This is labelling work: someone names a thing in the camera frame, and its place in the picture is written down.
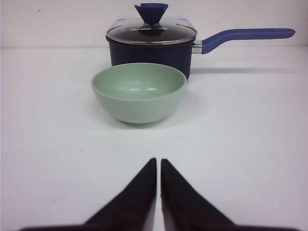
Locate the clear plastic food container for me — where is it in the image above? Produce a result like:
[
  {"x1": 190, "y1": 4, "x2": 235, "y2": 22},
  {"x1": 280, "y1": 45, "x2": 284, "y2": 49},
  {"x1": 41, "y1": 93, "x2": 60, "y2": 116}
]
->
[{"x1": 112, "y1": 18, "x2": 194, "y2": 31}]

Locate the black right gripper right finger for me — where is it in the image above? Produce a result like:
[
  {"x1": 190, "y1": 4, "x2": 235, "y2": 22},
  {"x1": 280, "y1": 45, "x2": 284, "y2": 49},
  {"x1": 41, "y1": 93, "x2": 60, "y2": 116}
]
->
[{"x1": 161, "y1": 159, "x2": 296, "y2": 231}]

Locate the green bowl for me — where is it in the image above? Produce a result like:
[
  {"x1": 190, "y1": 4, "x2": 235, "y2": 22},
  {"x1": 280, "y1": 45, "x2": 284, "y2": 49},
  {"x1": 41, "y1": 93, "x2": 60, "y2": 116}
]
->
[{"x1": 91, "y1": 63, "x2": 187, "y2": 124}]

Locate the glass pot lid blue knob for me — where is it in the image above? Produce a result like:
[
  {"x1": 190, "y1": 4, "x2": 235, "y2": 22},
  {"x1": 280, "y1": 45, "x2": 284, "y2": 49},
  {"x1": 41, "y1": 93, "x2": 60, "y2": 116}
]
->
[{"x1": 106, "y1": 3, "x2": 197, "y2": 46}]

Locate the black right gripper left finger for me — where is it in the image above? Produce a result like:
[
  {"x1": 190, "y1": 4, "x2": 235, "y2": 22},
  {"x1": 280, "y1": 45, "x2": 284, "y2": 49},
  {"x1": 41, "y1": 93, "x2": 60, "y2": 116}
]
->
[{"x1": 22, "y1": 158, "x2": 157, "y2": 231}]

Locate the dark blue saucepan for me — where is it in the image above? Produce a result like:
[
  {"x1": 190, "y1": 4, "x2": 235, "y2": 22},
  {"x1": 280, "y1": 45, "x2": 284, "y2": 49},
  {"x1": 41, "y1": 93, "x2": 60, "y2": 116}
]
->
[{"x1": 106, "y1": 28, "x2": 295, "y2": 78}]

